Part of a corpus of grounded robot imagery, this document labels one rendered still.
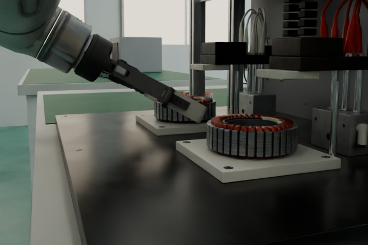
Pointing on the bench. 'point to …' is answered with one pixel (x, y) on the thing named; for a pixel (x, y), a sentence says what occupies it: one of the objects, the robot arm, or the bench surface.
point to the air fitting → (362, 128)
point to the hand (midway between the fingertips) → (184, 107)
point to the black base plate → (200, 191)
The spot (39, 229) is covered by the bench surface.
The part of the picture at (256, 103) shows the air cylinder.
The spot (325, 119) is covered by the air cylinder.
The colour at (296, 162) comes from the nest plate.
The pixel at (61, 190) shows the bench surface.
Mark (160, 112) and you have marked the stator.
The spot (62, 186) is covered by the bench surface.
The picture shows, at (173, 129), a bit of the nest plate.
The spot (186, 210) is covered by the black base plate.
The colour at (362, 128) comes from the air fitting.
